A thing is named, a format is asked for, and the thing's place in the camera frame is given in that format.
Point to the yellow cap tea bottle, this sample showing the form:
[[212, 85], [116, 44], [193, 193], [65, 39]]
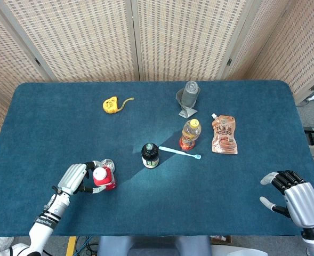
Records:
[[190, 133]]

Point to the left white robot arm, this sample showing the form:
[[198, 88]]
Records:
[[50, 213]]

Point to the white toothbrush blue head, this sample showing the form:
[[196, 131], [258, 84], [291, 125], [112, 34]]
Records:
[[175, 151]]

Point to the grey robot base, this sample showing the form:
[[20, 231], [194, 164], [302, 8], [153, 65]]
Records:
[[151, 245]]

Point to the crumpled silver foil ball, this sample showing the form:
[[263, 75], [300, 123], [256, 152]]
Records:
[[109, 163]]

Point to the orange spout pouch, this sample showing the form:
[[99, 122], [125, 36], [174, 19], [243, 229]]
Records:
[[224, 136]]

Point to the brown cardboard box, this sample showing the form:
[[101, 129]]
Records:
[[220, 239]]

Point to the blue felt tablecloth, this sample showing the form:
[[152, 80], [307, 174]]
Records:
[[66, 128]]

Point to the red bottle white cap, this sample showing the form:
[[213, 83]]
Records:
[[106, 178]]

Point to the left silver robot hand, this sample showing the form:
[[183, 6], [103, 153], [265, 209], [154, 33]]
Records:
[[72, 178]]

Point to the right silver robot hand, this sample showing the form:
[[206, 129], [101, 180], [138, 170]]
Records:
[[303, 204]]

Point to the black screen hinge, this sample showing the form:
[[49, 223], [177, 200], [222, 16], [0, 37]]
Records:
[[37, 62], [229, 62]]

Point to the dark brown glass bottle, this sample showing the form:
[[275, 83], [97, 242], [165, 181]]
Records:
[[150, 157]]

